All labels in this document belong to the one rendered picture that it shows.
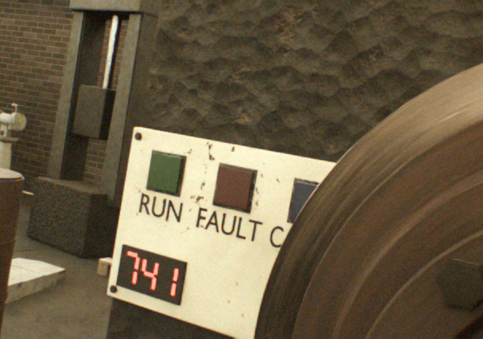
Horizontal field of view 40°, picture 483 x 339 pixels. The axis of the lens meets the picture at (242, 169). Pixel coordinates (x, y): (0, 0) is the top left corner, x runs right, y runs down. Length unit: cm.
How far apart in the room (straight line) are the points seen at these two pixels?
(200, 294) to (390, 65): 28
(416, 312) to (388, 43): 32
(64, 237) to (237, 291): 535
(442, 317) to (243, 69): 38
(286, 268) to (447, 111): 15
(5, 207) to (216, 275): 257
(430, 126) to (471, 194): 6
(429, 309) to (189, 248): 35
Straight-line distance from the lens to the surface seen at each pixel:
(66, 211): 595
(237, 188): 63
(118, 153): 575
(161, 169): 68
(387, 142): 45
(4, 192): 315
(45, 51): 928
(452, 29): 61
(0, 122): 913
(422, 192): 42
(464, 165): 42
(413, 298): 36
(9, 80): 967
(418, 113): 45
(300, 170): 61
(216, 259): 65
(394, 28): 62
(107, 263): 525
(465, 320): 36
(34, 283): 462
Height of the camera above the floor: 125
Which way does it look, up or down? 3 degrees down
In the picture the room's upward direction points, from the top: 10 degrees clockwise
